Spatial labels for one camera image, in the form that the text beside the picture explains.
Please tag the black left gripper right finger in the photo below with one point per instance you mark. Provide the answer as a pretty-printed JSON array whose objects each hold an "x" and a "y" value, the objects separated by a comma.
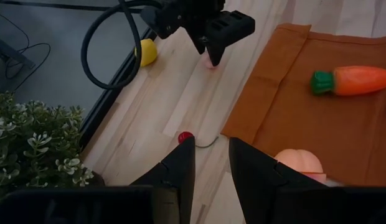
[{"x": 255, "y": 180}]

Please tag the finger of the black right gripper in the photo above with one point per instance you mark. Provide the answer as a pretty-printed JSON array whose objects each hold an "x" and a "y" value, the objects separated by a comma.
[
  {"x": 162, "y": 21},
  {"x": 227, "y": 31}
]

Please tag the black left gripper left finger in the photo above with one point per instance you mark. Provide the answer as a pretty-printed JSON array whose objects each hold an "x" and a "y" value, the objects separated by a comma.
[{"x": 183, "y": 174}]

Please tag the yellow toy lemon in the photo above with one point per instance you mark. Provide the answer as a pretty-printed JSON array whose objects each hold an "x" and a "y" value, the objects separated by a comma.
[{"x": 147, "y": 53}]

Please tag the red toy cherry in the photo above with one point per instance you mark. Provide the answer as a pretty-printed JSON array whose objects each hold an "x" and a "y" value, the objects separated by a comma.
[{"x": 184, "y": 137}]

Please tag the pink toy peach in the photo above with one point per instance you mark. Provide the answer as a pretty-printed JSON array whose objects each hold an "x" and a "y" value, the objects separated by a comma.
[{"x": 299, "y": 160}]

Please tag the orange toy carrot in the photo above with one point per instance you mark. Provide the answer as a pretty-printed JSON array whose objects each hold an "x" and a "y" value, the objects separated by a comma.
[{"x": 358, "y": 81}]

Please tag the orange cloth mat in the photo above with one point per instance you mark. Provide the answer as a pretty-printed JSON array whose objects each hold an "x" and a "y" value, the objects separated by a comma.
[{"x": 289, "y": 109}]

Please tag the dark metal stand leg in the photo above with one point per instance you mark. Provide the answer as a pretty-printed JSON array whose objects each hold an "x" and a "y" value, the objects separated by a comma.
[{"x": 12, "y": 53}]

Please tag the green artificial plant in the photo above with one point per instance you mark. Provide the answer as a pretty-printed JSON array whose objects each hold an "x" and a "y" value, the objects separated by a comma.
[{"x": 31, "y": 146}]

